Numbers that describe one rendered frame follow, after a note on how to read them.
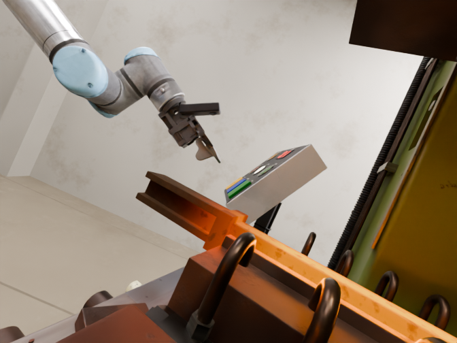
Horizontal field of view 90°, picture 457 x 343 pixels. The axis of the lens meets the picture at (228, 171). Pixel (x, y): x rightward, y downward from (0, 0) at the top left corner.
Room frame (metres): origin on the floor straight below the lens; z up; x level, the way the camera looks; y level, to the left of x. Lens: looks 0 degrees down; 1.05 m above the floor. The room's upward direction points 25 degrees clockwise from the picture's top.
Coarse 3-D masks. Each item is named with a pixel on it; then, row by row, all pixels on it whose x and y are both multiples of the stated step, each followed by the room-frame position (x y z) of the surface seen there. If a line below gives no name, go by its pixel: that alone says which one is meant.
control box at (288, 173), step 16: (272, 160) 0.80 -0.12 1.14; (288, 160) 0.60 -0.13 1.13; (304, 160) 0.60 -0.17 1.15; (320, 160) 0.60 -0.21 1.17; (256, 176) 0.69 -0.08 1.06; (272, 176) 0.60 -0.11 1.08; (288, 176) 0.60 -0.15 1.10; (304, 176) 0.60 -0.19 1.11; (224, 192) 0.85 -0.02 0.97; (240, 192) 0.62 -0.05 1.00; (256, 192) 0.60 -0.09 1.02; (272, 192) 0.60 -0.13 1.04; (288, 192) 0.60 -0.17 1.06; (240, 208) 0.60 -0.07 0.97; (256, 208) 0.60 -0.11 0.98
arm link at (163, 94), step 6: (162, 84) 0.61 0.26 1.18; (168, 84) 0.61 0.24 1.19; (174, 84) 0.63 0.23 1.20; (156, 90) 0.61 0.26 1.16; (162, 90) 0.60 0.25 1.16; (168, 90) 0.61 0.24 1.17; (174, 90) 0.62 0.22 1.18; (180, 90) 0.64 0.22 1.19; (150, 96) 0.63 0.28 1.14; (156, 96) 0.61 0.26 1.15; (162, 96) 0.61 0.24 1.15; (168, 96) 0.61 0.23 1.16; (174, 96) 0.62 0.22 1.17; (180, 96) 0.64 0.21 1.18; (156, 102) 0.62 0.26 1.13; (162, 102) 0.61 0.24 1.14; (168, 102) 0.62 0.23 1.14; (156, 108) 0.64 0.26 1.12; (162, 108) 0.64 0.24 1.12
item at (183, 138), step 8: (168, 104) 0.62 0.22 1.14; (176, 104) 0.63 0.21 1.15; (160, 112) 0.64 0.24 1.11; (168, 112) 0.64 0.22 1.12; (168, 120) 0.65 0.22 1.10; (176, 120) 0.64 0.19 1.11; (184, 120) 0.62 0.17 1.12; (192, 120) 0.62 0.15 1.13; (168, 128) 0.65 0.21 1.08; (176, 128) 0.62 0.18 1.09; (184, 128) 0.63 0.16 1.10; (192, 128) 0.62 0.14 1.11; (176, 136) 0.63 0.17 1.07; (184, 136) 0.63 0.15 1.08; (192, 136) 0.63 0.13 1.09; (184, 144) 0.63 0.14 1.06
